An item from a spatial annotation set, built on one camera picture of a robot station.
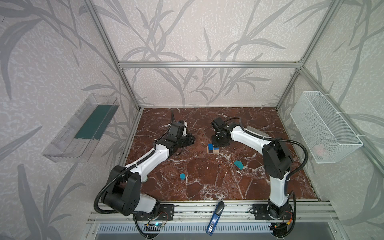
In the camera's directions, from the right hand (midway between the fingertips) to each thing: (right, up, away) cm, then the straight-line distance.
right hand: (214, 140), depth 94 cm
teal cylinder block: (-19, -20, -10) cm, 29 cm away
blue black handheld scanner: (-2, -33, -25) cm, 42 cm away
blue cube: (+1, -5, 0) cm, 6 cm away
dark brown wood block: (-3, -7, 0) cm, 7 cm away
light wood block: (+1, -7, 0) cm, 7 cm away
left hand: (-11, +5, -8) cm, 14 cm away
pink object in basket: (+50, -2, -20) cm, 54 cm away
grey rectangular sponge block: (+30, +5, +10) cm, 32 cm away
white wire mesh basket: (+45, +5, -32) cm, 55 cm away
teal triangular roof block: (+14, -14, -5) cm, 21 cm away
